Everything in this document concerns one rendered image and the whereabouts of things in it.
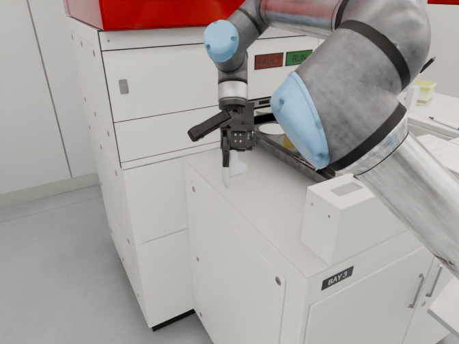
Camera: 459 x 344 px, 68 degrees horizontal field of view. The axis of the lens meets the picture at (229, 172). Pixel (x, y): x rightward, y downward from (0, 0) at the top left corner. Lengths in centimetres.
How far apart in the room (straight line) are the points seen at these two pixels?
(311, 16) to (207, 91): 58
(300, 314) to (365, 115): 49
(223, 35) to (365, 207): 45
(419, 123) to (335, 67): 79
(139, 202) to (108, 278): 83
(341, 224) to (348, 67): 35
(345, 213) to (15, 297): 169
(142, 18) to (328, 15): 53
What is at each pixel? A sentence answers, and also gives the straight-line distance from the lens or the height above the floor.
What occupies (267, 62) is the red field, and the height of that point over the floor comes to 110.
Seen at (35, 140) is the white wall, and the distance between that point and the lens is 261.
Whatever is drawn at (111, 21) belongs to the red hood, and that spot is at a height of 125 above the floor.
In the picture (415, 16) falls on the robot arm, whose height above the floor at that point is 129.
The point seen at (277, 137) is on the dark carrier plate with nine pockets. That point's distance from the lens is 110.
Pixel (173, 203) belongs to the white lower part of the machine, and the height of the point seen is 65.
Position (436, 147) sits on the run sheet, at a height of 97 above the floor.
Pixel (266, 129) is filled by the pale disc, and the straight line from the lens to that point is 116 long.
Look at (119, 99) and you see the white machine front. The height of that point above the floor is 104.
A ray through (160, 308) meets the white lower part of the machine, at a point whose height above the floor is 17.
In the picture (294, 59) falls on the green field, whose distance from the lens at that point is 129.
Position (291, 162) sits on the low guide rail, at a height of 84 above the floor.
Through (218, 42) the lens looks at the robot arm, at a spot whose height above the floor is 122.
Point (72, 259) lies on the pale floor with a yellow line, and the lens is 213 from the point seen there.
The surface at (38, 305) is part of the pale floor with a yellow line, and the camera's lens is 195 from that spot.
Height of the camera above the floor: 131
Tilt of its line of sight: 28 degrees down
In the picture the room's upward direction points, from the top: straight up
